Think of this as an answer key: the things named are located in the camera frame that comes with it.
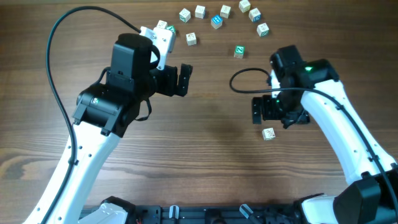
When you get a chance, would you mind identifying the wooden block sketch top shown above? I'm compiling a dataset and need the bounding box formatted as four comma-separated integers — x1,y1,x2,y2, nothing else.
262,128,275,141

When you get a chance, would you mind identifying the wooden block blue H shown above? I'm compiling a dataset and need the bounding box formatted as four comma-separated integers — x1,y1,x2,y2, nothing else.
211,15,223,29

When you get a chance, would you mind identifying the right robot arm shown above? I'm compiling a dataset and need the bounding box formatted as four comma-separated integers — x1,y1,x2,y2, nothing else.
252,45,397,223

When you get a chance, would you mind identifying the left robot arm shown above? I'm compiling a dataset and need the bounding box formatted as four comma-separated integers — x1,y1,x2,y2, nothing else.
26,28,193,223

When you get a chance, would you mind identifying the wooden block drawing top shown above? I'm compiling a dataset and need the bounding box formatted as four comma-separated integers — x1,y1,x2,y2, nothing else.
186,32,197,46

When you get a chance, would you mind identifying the wooden block green V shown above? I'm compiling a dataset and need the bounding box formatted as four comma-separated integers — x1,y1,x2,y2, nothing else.
166,25,176,34

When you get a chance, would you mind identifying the wooden block yellow edge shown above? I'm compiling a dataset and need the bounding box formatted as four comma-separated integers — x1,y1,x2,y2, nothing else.
156,20,168,29

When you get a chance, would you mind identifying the wooden block teal side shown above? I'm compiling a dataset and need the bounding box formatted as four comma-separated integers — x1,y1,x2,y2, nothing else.
179,8,191,23

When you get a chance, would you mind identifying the wooden block green Z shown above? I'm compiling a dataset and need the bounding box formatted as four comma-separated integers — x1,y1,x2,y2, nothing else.
234,45,245,58

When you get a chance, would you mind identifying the plain wooden picture block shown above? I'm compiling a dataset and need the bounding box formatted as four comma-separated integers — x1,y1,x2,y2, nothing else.
220,5,231,19

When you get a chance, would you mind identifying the wooden block green side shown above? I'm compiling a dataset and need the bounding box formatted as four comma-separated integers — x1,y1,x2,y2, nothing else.
257,23,270,37

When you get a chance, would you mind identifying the wooden block yellow side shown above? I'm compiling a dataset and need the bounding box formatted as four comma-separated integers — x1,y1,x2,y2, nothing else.
238,0,251,13

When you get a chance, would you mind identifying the wooden block blue side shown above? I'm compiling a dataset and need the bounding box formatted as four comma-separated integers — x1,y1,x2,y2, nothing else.
249,8,261,22

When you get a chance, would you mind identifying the right camera cable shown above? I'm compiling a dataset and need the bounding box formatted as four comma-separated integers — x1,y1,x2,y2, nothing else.
229,67,398,206

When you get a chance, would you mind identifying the camera cable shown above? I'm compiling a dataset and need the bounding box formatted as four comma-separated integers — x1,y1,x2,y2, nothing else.
229,67,398,206
40,6,141,224

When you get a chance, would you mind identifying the left camera cable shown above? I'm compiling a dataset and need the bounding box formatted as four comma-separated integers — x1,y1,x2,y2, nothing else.
40,6,141,224

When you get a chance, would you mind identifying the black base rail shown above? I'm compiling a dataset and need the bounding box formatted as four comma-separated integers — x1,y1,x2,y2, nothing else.
127,205,299,224

